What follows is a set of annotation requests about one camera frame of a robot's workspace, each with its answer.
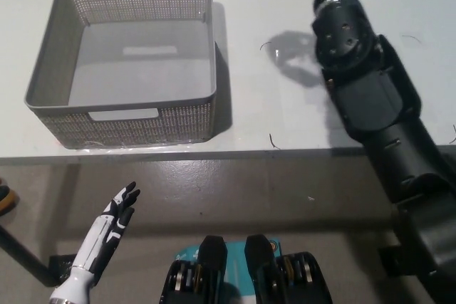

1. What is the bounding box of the grey perforated plastic basket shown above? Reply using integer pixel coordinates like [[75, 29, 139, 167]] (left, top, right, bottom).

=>
[[24, 0, 218, 150]]

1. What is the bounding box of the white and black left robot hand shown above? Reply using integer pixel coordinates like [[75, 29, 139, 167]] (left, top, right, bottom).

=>
[[48, 181, 141, 300]]

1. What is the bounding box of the black and teal robot torso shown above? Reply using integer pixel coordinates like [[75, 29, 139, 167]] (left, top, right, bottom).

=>
[[160, 234, 334, 304]]

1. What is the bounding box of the brown and black shoe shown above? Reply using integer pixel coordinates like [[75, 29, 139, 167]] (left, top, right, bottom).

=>
[[0, 177, 19, 217]]

